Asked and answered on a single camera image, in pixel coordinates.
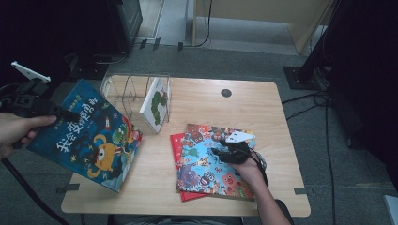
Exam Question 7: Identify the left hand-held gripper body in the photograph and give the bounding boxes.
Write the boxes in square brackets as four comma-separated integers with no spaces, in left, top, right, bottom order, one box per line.
[0,61,62,120]

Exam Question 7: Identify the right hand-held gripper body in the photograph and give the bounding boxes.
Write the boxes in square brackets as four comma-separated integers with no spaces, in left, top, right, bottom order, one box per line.
[222,130,256,165]

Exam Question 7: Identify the colourful monster picture book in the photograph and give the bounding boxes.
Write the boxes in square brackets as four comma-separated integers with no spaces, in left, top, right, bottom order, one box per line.
[176,123,257,202]

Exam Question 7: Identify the red picture book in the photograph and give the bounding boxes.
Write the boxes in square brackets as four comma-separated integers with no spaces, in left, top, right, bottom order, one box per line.
[169,132,208,203]

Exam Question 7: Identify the blue picture book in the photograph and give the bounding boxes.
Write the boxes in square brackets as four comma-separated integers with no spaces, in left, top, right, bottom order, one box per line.
[27,78,144,193]

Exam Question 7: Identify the clear acrylic book rack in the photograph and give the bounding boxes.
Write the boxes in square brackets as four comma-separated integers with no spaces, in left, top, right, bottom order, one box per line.
[99,73,173,124]

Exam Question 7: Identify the white caterpillar picture book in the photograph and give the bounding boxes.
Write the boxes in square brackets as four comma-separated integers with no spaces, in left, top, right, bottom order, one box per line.
[139,77,172,135]

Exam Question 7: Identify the person's right hand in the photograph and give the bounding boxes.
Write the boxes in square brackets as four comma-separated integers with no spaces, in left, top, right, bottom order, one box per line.
[229,152,268,186]

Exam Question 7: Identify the person's left hand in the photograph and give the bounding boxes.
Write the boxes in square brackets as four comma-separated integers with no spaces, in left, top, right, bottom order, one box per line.
[0,112,58,160]

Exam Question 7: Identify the grey tape strip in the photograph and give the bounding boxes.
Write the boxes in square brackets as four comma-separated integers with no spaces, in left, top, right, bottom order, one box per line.
[294,187,314,196]
[56,183,81,195]

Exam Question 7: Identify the black equipment box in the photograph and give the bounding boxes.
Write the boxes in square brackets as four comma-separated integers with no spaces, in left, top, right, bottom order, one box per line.
[106,0,144,54]

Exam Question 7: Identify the beige wooden cabinet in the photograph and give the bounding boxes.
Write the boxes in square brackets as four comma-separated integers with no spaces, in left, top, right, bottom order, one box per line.
[191,0,336,54]

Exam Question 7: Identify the white box corner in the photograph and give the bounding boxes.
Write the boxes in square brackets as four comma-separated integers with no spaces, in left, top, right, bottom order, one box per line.
[383,194,398,225]

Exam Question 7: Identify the right hand-held gripper black cable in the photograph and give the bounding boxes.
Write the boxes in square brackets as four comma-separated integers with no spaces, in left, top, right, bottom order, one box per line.
[250,149,270,189]

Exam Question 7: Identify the hand-held gripper black cable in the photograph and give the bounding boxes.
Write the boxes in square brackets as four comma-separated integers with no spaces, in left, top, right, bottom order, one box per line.
[0,157,72,225]
[250,149,270,189]

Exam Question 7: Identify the left hand-held gripper black cable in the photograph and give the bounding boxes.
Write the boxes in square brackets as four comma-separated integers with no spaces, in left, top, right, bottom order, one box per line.
[0,157,72,225]

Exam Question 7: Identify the black floor cables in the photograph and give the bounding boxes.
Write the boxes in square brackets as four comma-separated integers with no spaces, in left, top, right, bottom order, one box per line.
[281,90,338,225]

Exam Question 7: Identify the black stand base plate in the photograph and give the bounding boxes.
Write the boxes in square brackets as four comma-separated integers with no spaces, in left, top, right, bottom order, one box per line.
[283,66,324,92]

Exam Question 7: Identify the black hanging cable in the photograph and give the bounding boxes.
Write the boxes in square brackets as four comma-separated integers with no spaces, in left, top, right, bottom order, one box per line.
[183,0,214,49]

